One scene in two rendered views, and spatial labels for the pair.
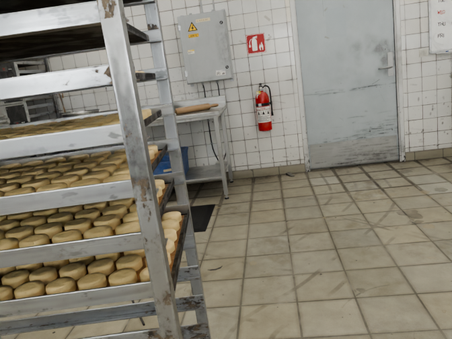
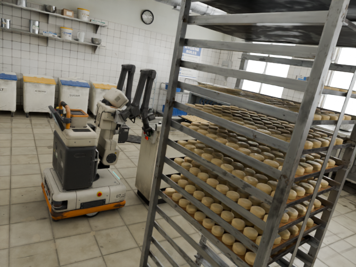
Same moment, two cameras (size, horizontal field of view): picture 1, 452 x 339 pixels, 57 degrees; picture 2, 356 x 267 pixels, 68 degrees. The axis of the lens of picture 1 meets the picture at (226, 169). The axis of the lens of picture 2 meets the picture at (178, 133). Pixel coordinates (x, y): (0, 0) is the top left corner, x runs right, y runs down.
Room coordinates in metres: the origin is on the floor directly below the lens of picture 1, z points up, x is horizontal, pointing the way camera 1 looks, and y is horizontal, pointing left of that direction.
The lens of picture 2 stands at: (1.80, 1.06, 1.51)
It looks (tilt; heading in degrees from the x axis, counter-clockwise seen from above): 15 degrees down; 229
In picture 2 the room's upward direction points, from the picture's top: 10 degrees clockwise
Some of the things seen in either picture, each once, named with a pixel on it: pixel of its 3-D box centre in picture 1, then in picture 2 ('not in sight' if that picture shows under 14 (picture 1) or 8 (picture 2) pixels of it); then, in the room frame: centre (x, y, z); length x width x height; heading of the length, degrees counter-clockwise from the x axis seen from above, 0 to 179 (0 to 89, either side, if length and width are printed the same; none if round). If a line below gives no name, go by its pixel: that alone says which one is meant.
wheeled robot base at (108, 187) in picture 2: not in sight; (83, 187); (0.91, -1.26, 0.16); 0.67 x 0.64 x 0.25; 177
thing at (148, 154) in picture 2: not in sight; (172, 159); (0.01, -1.04, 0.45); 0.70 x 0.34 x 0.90; 177
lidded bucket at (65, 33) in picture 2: not in sight; (66, 33); (0.16, -4.83, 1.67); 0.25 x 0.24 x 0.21; 173
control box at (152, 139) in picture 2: not in sight; (148, 133); (0.37, -1.06, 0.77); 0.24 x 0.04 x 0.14; 87
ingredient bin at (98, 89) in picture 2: not in sight; (103, 100); (-0.63, -4.52, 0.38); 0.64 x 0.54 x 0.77; 80
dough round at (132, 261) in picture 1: (129, 264); not in sight; (0.76, 0.21, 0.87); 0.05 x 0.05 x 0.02
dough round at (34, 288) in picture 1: (29, 291); not in sight; (0.70, 0.39, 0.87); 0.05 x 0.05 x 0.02
